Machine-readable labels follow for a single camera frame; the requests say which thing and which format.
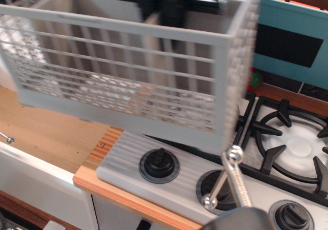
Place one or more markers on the grey plastic drying rack basket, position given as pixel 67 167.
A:
pixel 179 84

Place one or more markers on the white toy sink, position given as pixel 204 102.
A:
pixel 39 78

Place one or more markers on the red toy strawberry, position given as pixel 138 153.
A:
pixel 255 79

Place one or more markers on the left black stove knob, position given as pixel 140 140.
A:
pixel 159 166

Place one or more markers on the right black burner grate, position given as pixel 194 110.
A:
pixel 286 147

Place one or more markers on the grey toy stove top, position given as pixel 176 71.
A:
pixel 197 176

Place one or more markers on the small silver metal rod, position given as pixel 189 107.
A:
pixel 9 139

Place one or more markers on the right black stove knob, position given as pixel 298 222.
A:
pixel 290 215

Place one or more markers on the grey camera mount base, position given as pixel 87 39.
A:
pixel 242 218

